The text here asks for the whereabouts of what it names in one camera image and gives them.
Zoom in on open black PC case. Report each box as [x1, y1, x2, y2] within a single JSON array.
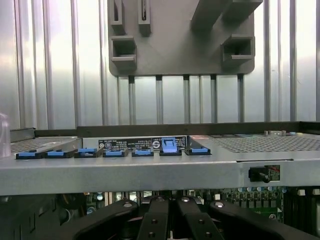
[[0, 121, 320, 240]]

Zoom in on green motherboard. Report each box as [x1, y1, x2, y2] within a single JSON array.
[[82, 187, 320, 227]]

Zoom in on blue expansion slot latch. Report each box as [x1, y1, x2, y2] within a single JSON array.
[[131, 147, 155, 158], [102, 147, 130, 158], [44, 149, 75, 159], [185, 147, 211, 156], [15, 149, 46, 160], [159, 136, 183, 157]]

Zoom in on grey plastic parts rack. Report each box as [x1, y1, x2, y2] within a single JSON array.
[[107, 0, 264, 76]]

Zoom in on black intrusion switch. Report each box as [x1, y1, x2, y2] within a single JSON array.
[[248, 166, 271, 184]]

